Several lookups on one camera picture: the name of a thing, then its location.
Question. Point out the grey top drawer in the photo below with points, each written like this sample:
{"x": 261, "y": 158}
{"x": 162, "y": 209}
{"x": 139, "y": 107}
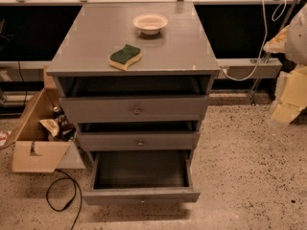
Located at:
{"x": 135, "y": 99}

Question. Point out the metal stand pole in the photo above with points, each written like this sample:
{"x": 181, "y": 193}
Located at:
{"x": 291, "y": 40}

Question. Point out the grey bottom drawer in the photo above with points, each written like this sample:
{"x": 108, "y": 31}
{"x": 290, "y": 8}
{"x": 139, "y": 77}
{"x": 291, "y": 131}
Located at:
{"x": 141, "y": 176}

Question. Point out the grey drawer cabinet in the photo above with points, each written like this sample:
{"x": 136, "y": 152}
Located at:
{"x": 179, "y": 49}

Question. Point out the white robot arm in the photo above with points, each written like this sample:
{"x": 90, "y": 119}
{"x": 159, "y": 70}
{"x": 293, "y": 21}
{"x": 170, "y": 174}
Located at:
{"x": 291, "y": 89}

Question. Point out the white bowl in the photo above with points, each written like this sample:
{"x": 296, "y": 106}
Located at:
{"x": 150, "y": 23}

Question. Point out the yellow foam-padded gripper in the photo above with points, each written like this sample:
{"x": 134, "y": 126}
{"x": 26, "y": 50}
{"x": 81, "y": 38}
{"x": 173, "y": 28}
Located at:
{"x": 297, "y": 39}

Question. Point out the open cardboard box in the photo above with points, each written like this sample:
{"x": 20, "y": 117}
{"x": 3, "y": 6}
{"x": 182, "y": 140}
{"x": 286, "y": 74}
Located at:
{"x": 32, "y": 151}

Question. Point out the crumpled trash in box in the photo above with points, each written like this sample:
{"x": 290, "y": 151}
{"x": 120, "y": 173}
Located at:
{"x": 58, "y": 127}

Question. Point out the grey middle drawer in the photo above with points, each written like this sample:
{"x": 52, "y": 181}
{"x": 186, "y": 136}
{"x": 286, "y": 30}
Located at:
{"x": 173, "y": 135}

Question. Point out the grey wall cable duct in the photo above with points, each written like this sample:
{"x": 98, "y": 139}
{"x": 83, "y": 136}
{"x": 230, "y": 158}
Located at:
{"x": 240, "y": 68}

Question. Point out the green yellow sponge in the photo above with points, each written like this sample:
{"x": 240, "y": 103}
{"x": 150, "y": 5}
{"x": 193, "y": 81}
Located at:
{"x": 125, "y": 57}

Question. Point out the grey drawer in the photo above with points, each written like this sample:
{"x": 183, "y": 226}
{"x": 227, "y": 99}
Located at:
{"x": 173, "y": 135}
{"x": 135, "y": 99}
{"x": 141, "y": 176}

